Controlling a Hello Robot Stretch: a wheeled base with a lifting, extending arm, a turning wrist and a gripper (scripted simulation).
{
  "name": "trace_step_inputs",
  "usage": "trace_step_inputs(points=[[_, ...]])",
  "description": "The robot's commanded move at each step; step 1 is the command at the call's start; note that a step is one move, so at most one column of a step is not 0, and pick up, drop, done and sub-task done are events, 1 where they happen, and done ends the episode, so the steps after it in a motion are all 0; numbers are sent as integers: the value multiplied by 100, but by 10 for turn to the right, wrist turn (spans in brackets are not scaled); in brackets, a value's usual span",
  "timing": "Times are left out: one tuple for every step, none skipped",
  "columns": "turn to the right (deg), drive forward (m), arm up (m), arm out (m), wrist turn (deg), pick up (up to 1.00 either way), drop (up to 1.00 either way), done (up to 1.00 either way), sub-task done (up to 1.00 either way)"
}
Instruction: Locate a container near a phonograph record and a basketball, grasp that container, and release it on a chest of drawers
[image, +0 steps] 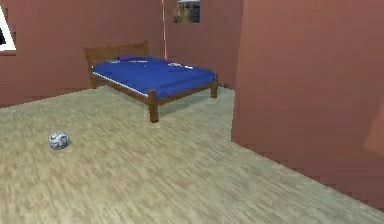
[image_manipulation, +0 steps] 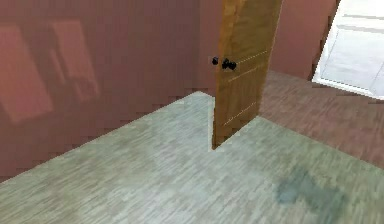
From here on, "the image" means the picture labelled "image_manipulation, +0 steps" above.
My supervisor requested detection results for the brown wooden room door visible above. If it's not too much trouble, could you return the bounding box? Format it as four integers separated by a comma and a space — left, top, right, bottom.
211, 0, 284, 150

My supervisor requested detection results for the white framed window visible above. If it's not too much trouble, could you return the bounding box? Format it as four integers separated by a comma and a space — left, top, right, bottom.
312, 0, 384, 100

